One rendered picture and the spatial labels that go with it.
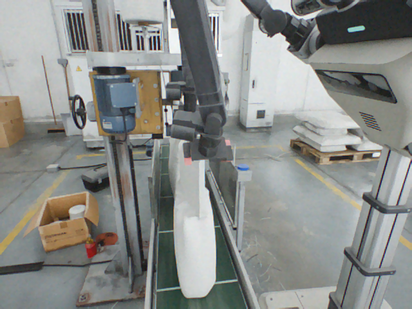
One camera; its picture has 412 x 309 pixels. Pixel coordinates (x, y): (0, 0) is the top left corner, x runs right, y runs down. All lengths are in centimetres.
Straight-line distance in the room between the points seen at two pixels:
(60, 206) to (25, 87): 367
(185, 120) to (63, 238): 186
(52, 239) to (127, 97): 153
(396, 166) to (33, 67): 563
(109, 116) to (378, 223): 108
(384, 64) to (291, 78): 533
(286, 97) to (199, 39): 555
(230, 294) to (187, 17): 115
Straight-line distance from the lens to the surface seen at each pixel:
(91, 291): 193
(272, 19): 98
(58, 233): 228
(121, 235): 172
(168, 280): 137
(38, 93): 586
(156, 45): 409
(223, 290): 133
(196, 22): 47
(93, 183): 298
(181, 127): 59
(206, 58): 49
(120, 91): 104
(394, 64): 66
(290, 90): 599
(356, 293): 120
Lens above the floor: 139
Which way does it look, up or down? 21 degrees down
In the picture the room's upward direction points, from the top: straight up
